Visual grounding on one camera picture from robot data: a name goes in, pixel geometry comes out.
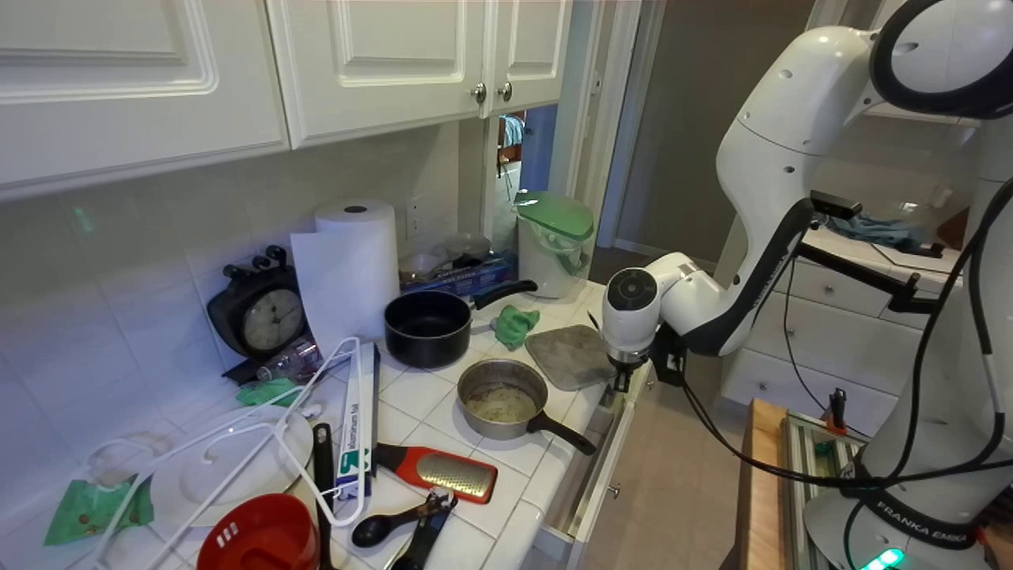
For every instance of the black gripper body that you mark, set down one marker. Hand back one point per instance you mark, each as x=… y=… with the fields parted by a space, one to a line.
x=624 y=376

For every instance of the grey quilted towel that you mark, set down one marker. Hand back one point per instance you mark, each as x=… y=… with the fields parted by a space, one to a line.
x=572 y=359

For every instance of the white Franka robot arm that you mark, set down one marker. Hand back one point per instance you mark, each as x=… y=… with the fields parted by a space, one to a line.
x=779 y=115

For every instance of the white paper towel roll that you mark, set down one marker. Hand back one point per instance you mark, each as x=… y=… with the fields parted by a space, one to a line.
x=349 y=270

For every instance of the open white drawer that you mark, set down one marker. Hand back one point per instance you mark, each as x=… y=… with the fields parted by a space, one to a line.
x=602 y=464

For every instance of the green cloth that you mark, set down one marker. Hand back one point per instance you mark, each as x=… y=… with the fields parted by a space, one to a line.
x=515 y=324

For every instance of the clear container green lid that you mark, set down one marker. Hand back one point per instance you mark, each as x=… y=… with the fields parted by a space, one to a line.
x=558 y=243

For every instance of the wooden board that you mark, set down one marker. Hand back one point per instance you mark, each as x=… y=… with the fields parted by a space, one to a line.
x=763 y=487

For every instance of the blue plate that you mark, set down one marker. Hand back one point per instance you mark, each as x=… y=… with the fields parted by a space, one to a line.
x=459 y=281

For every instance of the crumpled clear plastic wrap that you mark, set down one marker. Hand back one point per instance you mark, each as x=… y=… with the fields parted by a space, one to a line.
x=447 y=257

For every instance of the black red plug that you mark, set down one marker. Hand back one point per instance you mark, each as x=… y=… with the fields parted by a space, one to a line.
x=836 y=410

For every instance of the white lower cabinet drawers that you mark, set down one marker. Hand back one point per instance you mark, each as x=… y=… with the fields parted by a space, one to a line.
x=842 y=349

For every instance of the white and blue wrap box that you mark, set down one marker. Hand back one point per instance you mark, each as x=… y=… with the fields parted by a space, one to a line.
x=354 y=424

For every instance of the teal cloth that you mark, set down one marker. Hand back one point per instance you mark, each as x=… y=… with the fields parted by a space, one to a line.
x=881 y=234

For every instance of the silver cabinet knob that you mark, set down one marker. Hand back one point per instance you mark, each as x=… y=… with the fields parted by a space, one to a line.
x=480 y=93
x=504 y=89

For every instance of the white upper cabinet door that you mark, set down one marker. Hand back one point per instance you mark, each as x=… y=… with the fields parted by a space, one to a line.
x=381 y=57
x=126 y=74
x=533 y=50

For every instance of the small green packet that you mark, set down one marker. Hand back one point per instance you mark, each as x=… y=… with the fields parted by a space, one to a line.
x=271 y=394

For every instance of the black kitchen scale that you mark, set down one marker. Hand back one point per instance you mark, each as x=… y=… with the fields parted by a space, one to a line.
x=262 y=315

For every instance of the brown wooden object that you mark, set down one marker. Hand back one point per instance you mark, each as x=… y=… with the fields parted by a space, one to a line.
x=955 y=226

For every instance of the red bowl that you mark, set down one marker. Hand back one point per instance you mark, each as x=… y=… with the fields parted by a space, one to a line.
x=256 y=533

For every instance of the clear round lid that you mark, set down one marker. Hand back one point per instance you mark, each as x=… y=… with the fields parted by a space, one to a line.
x=238 y=464

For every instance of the clear glass cup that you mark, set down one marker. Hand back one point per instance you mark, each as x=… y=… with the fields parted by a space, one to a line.
x=126 y=460

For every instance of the black camera on mount arm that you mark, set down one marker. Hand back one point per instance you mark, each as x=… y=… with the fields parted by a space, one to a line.
x=840 y=207

